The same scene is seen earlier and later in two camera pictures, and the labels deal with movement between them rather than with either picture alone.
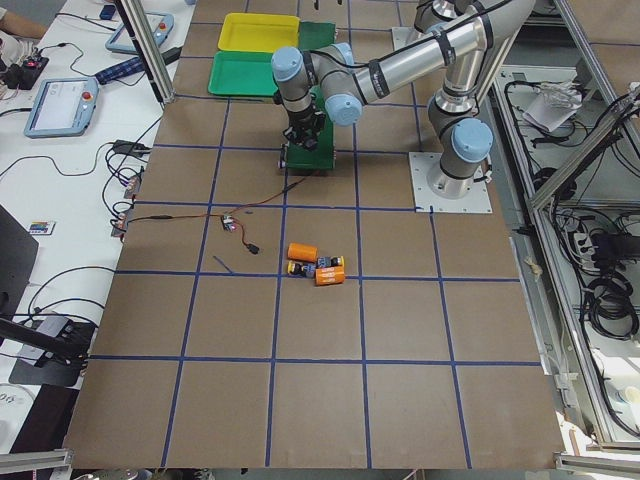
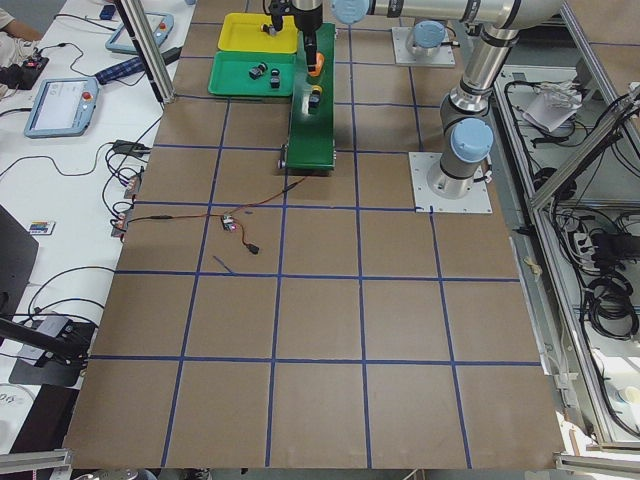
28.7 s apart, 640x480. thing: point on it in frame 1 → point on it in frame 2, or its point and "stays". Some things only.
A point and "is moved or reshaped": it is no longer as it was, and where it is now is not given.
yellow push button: x=301 y=269 is moved or reshaped
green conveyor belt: x=314 y=35 stays
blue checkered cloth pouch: x=129 y=67 stays
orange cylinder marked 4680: x=330 y=275 is moved or reshaped
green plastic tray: x=242 y=73 stays
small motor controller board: x=228 y=223 stays
